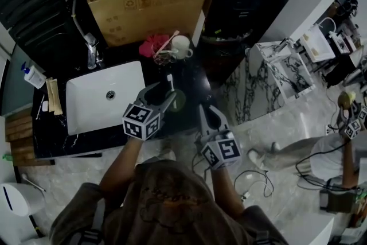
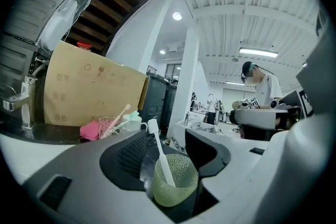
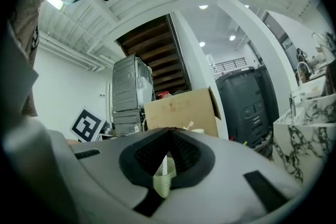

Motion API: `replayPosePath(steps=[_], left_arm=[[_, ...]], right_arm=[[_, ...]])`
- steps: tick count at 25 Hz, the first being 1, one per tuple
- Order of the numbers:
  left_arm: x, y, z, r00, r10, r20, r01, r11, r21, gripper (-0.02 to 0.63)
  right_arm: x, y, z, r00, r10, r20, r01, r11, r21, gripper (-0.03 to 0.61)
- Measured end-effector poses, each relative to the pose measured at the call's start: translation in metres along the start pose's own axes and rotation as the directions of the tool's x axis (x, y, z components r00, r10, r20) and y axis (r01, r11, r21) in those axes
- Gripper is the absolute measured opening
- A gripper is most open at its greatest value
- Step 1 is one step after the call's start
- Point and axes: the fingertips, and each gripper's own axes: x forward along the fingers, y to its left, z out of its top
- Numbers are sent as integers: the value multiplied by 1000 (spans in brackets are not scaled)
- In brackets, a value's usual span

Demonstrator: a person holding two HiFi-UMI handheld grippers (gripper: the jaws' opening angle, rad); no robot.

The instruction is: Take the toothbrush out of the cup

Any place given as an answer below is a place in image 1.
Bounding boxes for person's brown shirt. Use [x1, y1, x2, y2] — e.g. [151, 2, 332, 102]
[48, 159, 291, 245]

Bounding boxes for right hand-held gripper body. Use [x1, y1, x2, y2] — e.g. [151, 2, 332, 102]
[194, 130, 243, 171]

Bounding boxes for person's right forearm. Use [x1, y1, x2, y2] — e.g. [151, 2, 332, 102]
[210, 168, 247, 219]

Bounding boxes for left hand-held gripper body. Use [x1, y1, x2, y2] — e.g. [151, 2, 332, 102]
[122, 98, 167, 142]

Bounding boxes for clear glass cup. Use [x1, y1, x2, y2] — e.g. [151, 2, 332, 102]
[151, 42, 176, 66]

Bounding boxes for beige sachets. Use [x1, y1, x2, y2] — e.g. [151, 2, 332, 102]
[45, 77, 64, 116]

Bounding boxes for white mug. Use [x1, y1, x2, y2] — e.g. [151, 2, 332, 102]
[170, 34, 194, 61]

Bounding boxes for black vanity table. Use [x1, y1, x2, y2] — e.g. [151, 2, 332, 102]
[30, 37, 216, 159]

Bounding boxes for chrome faucet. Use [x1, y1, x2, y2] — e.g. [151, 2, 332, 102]
[84, 32, 104, 70]

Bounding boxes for person's left forearm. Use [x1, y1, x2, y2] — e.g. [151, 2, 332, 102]
[98, 136, 145, 196]

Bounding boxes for white brush handle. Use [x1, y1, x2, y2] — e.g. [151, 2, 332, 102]
[21, 173, 47, 193]

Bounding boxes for white basin with tap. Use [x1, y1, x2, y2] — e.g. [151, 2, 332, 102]
[299, 17, 338, 64]

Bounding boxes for green cup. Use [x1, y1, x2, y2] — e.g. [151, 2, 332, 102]
[167, 88, 188, 113]

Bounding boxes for dark grey panel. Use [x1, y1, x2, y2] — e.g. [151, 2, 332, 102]
[1, 45, 36, 116]

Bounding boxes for white sink basin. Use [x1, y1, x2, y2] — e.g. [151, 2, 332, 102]
[65, 60, 146, 136]

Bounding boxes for white pump soap bottle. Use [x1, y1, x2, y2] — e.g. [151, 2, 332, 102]
[20, 61, 47, 90]

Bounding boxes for cardboard box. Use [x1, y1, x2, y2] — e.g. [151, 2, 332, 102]
[86, 0, 216, 49]

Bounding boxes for grey shoulder strap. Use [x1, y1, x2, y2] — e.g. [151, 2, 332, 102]
[70, 200, 106, 245]
[252, 230, 276, 245]

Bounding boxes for white round bin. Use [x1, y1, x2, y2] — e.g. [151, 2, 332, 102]
[0, 182, 47, 217]

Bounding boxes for white desk with holes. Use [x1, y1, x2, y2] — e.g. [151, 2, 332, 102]
[271, 213, 337, 245]

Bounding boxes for black floor cable loop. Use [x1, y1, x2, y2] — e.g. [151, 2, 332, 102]
[233, 170, 275, 198]

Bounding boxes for marble pattern cabinet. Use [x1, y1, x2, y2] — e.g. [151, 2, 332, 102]
[228, 39, 317, 125]

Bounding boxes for black equipment box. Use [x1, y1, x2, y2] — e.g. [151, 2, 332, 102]
[319, 188, 360, 213]

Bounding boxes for white toothbrush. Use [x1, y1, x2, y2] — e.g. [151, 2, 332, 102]
[166, 73, 177, 93]

